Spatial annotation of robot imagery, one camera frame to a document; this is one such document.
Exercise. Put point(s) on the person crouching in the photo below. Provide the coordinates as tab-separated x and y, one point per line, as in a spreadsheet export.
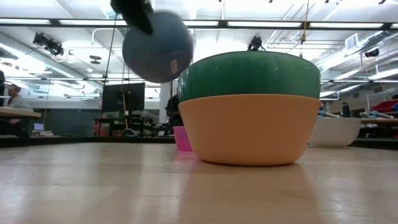
173	109

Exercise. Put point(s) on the person seated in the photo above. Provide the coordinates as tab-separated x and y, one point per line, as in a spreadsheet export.
17	99

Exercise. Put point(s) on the red bin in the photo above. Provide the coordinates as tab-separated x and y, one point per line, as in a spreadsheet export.
385	105

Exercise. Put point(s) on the dark water bottle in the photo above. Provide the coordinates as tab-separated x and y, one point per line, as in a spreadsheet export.
346	109

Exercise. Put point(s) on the wooden background table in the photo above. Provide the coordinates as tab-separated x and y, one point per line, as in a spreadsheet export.
18	112

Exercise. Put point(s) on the green plastic bowl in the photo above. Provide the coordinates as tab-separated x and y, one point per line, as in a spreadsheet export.
248	74

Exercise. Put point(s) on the blue-grey plastic bowl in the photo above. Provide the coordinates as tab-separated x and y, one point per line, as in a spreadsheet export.
155	53

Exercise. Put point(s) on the white plastic bowl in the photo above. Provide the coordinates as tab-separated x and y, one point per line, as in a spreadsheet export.
337	132

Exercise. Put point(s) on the peach plastic bowl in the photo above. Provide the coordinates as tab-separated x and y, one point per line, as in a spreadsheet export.
248	130

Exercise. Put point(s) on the pink plastic tub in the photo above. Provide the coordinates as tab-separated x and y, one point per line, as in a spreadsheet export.
182	140

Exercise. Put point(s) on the black overhead frame beam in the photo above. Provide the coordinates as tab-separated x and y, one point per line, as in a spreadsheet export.
264	23

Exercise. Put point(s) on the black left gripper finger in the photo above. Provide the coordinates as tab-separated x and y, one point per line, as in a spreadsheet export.
140	20

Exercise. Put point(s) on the black computer monitor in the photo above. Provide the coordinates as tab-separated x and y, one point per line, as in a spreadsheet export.
122	97

